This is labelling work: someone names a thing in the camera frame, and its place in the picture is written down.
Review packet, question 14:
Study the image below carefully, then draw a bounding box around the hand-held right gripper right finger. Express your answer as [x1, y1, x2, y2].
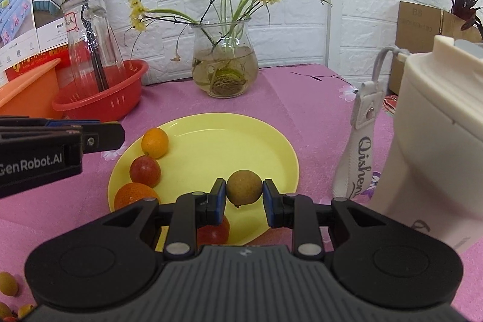
[263, 178, 382, 259]

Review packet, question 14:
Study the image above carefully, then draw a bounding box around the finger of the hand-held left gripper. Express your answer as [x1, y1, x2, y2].
[0, 116, 126, 156]

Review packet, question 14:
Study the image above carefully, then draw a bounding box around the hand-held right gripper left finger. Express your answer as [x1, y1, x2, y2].
[101, 178, 228, 258]

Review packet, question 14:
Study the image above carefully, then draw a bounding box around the red plum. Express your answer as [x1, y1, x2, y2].
[197, 215, 231, 245]
[129, 155, 162, 185]

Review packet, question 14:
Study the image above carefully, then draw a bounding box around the small yellow orange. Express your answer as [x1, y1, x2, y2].
[141, 128, 169, 159]

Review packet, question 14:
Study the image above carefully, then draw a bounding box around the yellow plastic plate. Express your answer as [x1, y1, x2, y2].
[107, 113, 299, 246]

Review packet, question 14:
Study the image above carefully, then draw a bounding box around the large dark orange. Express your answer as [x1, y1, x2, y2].
[114, 182, 161, 211]

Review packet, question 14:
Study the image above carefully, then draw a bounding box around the green jujube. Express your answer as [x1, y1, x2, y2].
[17, 303, 37, 320]

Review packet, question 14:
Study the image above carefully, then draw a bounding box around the red plastic basket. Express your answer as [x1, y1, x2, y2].
[52, 59, 149, 123]

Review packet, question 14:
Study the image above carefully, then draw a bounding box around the black stirring stick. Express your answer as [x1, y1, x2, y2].
[81, 5, 111, 93]

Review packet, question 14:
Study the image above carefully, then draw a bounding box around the orange plastic basin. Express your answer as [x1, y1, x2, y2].
[0, 58, 62, 119]

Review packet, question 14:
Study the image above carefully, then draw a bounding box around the glass pitcher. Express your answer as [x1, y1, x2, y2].
[62, 0, 127, 100]

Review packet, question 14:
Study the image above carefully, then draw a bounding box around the glass vase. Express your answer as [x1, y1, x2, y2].
[189, 16, 260, 99]

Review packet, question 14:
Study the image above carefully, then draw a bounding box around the plaid cloth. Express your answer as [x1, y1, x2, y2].
[381, 95, 398, 115]

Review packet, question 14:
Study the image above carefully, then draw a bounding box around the cardboard box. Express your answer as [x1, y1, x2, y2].
[389, 1, 483, 96]

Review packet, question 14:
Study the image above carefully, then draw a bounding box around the purple leaf plant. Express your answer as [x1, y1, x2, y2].
[432, 0, 483, 32]

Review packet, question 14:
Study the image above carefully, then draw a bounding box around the white tumbler with strap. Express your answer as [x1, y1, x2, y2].
[332, 34, 483, 255]

